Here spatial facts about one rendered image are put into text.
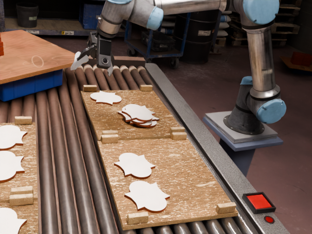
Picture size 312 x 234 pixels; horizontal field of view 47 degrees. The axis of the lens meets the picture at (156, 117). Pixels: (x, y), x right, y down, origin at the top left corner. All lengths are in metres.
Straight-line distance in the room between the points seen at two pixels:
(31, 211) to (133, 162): 0.36
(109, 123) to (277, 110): 0.66
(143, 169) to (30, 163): 0.35
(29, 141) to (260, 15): 0.88
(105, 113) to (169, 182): 0.46
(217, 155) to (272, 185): 1.64
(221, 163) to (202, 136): 0.18
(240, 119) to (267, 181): 1.44
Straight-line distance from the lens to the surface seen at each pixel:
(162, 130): 1.41
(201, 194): 1.14
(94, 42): 1.31
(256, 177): 3.01
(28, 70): 1.57
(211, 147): 1.42
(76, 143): 1.31
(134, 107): 1.47
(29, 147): 1.26
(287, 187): 3.04
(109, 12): 1.22
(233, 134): 1.60
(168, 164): 1.23
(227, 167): 1.33
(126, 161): 1.19
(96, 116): 1.45
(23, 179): 1.13
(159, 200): 1.06
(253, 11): 1.29
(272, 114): 1.49
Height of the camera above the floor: 1.64
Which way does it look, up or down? 28 degrees down
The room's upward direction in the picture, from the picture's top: 10 degrees clockwise
